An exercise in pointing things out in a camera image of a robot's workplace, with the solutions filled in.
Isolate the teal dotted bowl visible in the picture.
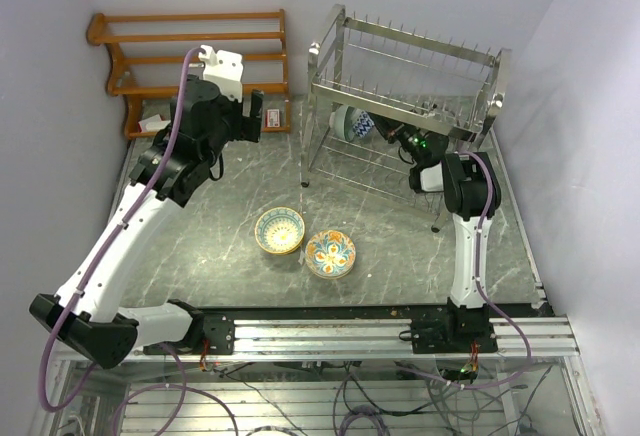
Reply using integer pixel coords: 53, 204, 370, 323
329, 105, 355, 142

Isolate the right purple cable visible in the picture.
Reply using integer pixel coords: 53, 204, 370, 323
449, 149, 535, 390

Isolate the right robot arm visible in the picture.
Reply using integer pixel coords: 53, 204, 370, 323
369, 113, 502, 354

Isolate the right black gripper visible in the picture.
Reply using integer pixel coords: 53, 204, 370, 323
369, 110, 424, 166

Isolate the yellow sunburst patterned bowl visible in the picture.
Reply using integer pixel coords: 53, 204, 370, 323
254, 207, 306, 255

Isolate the small red white box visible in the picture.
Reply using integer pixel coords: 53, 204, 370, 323
265, 108, 281, 129

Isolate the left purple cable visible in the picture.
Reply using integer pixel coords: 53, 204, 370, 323
38, 45, 207, 413

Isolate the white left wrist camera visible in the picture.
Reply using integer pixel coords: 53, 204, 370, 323
198, 45, 244, 102

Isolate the wooden shelf rack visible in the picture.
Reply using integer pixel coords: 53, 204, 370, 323
86, 8, 293, 140

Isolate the blue zigzag red bowl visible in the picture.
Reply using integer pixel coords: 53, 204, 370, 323
347, 109, 375, 141

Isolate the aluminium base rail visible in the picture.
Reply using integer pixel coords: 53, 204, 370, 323
112, 316, 576, 362

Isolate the purple cable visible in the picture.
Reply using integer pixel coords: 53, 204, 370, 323
449, 149, 535, 390
38, 45, 207, 413

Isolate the white paper card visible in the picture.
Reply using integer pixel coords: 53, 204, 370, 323
138, 114, 170, 133

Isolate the orange blue floral bowl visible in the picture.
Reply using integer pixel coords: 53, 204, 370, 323
304, 230, 356, 280

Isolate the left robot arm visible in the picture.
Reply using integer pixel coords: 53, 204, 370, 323
29, 76, 264, 369

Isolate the steel dish rack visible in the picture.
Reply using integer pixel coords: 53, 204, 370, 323
301, 4, 512, 232

